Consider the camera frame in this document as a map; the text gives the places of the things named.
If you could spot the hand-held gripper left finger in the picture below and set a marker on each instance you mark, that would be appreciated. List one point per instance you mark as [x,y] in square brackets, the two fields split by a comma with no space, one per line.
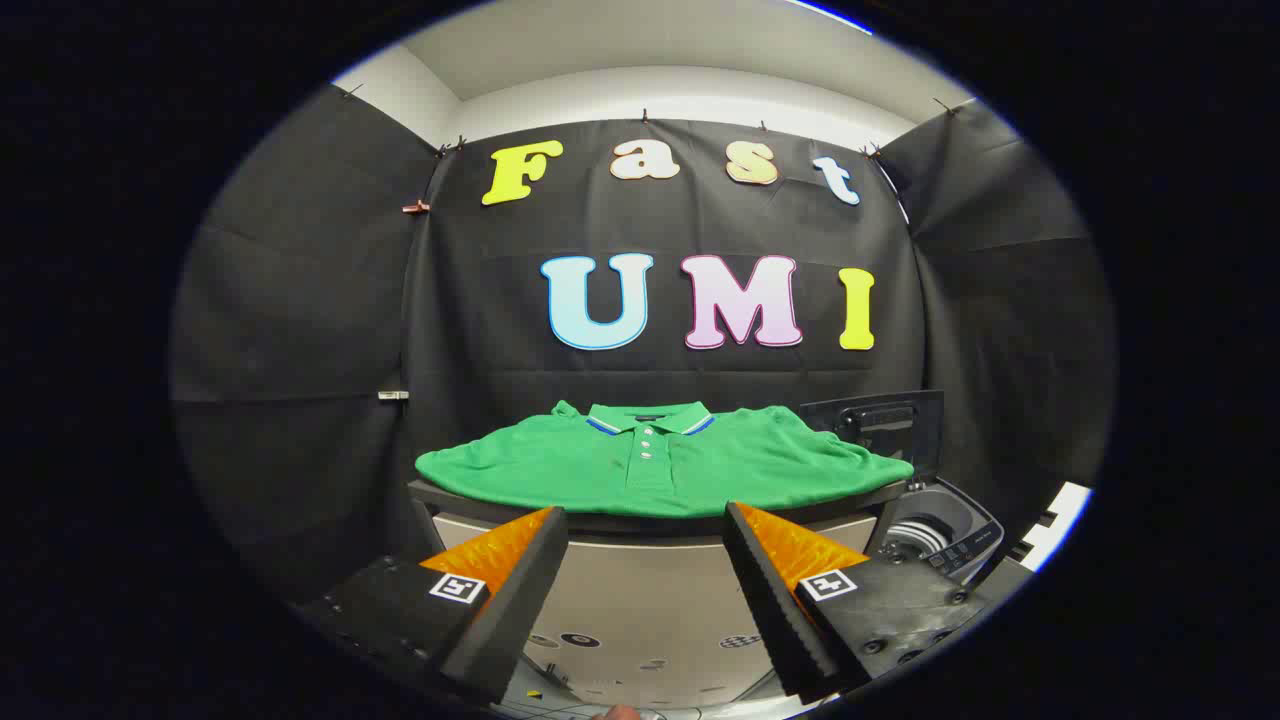
[515,600]

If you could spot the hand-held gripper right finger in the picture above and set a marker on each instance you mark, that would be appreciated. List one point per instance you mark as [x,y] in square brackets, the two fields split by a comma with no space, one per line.
[775,600]

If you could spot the green polo shirt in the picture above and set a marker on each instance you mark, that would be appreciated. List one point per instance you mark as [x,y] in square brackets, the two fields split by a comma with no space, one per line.
[560,470]

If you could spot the grey washing machine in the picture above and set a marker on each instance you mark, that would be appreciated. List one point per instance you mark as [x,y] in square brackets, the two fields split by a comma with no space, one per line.
[960,540]

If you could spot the grey table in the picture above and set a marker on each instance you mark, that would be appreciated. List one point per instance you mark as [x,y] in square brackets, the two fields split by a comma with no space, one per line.
[650,590]

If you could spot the white board with black marks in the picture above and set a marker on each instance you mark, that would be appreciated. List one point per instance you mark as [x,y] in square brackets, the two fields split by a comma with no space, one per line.
[1065,515]

